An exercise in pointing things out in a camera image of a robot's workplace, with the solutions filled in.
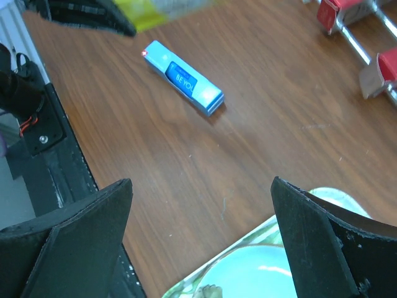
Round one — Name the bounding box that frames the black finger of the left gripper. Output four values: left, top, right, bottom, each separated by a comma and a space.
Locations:
23, 0, 136, 37

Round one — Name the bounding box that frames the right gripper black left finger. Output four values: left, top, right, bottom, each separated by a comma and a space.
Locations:
1, 179, 133, 297

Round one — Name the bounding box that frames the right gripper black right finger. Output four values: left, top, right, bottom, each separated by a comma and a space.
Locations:
270, 177, 396, 297

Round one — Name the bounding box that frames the yellow toothpaste box edge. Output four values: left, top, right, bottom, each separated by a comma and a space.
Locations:
114, 0, 218, 33

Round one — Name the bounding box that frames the red toothpaste box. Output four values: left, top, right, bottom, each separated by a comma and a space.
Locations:
359, 47, 396, 99
316, 0, 373, 35

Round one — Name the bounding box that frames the cream metal-rod shelf rack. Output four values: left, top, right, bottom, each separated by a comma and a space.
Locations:
300, 1, 396, 107

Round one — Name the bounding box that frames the leaf-pattern serving tray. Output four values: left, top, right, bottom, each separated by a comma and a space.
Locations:
166, 180, 370, 297

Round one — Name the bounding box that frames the green ceramic plate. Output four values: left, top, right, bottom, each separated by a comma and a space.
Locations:
198, 245, 297, 298

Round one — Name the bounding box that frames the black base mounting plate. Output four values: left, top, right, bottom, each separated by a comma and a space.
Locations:
0, 43, 146, 298

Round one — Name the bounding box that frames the blue toothpaste box centre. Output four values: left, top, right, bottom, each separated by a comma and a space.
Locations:
141, 40, 224, 117

